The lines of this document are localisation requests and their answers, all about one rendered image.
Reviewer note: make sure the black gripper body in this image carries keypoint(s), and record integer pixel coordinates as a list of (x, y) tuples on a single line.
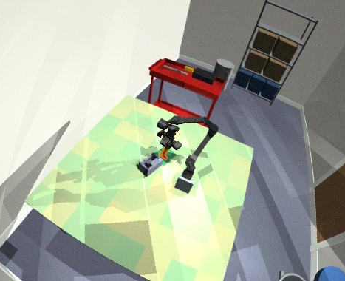
[(175, 144)]

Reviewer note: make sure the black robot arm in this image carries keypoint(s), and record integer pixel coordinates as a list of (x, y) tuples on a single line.
[(172, 129)]

